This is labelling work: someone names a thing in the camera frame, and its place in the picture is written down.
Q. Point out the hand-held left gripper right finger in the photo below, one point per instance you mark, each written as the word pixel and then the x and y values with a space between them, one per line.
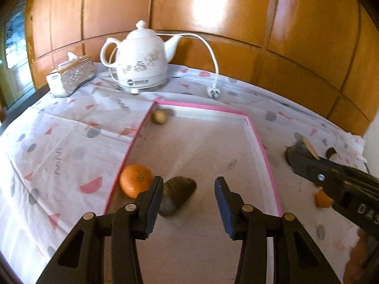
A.
pixel 220 205

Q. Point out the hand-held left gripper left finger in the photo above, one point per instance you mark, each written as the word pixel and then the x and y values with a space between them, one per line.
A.
pixel 155 202

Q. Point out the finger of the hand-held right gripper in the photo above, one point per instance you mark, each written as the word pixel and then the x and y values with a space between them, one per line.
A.
pixel 355 173
pixel 308 167

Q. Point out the pink-edged cardboard box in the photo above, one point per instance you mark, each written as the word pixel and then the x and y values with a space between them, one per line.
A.
pixel 201 148

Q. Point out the person's right forearm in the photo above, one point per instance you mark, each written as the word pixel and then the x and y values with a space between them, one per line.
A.
pixel 364 260

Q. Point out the tan fruit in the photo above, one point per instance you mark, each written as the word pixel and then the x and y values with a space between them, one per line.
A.
pixel 309 148

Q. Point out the orange tangerine with stem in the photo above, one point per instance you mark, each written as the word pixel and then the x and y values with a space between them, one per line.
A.
pixel 322 198

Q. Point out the small yellow round fruit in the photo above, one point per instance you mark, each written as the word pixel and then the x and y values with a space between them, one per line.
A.
pixel 160 117

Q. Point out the white patterned tablecloth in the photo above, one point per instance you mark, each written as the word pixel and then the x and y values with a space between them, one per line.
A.
pixel 74 142

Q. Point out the silver kettle base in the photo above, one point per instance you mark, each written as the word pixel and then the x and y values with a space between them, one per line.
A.
pixel 142 89

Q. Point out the white ceramic electric kettle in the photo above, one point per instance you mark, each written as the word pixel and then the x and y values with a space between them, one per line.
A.
pixel 139 56

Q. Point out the silver glitter tissue box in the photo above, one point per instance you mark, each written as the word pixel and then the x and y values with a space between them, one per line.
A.
pixel 72 77

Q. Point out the glass window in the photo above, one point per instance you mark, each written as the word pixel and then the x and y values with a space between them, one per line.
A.
pixel 16 53

